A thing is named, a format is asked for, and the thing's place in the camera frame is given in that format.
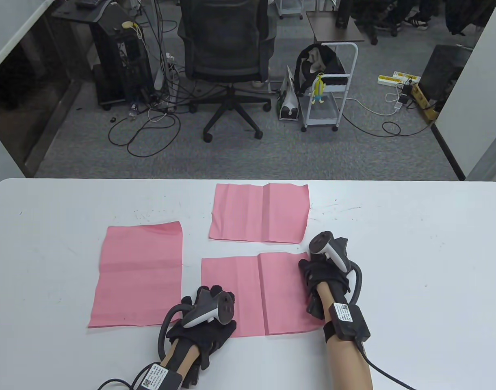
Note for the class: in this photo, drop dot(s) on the black power adapter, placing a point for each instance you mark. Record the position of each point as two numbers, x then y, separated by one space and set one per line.
404 98

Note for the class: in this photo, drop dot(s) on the black swivel chair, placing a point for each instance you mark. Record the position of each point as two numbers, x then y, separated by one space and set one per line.
373 34

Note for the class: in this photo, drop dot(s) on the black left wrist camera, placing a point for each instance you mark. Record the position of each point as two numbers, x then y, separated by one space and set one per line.
154 378

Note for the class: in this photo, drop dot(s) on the grey hand controller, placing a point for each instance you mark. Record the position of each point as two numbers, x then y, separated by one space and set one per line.
199 317
333 250

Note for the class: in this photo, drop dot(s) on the black computer case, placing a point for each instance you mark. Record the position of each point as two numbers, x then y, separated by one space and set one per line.
442 69

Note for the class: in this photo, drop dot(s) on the black hanging garment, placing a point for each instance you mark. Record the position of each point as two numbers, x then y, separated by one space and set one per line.
467 16

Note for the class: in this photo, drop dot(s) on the white shopping bag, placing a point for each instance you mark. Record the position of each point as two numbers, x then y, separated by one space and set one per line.
288 110

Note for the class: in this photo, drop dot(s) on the white yellow power strip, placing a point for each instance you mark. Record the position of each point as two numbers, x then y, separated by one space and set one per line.
388 80
408 76

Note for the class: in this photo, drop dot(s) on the brown side table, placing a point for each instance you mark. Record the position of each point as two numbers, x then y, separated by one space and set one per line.
333 28

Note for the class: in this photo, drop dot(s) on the white rolling cart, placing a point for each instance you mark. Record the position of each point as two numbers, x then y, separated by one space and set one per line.
321 120

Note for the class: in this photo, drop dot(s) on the black mesh office chair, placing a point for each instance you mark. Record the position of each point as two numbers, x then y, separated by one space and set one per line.
223 40

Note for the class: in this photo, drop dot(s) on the black bag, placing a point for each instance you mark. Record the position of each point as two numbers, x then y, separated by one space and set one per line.
331 63

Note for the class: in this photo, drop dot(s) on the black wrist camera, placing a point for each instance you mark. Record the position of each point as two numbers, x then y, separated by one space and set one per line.
347 321
154 378

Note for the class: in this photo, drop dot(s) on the pink cloth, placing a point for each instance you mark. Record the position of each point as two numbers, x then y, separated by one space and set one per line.
248 215
130 276

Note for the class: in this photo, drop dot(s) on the pink paper sheet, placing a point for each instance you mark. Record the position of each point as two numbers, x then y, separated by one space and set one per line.
239 292

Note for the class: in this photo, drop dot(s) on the black computer tower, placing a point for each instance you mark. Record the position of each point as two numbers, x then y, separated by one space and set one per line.
128 65

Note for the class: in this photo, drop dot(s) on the person's right hand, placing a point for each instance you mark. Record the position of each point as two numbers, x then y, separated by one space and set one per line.
325 276

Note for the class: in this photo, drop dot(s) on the yellow toy figure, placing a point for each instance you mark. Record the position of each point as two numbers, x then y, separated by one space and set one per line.
319 92

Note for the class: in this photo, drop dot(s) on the small white cart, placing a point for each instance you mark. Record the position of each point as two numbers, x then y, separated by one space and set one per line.
290 8

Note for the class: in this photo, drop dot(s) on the black bottle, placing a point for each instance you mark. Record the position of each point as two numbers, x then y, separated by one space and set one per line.
342 16

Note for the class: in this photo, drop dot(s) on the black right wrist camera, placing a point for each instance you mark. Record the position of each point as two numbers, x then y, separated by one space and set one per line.
347 321

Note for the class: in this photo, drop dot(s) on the person's left forearm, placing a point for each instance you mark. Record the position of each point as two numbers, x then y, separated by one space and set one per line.
183 355

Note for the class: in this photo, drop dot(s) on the person's left hand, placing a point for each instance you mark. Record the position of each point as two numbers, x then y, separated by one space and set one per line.
207 337

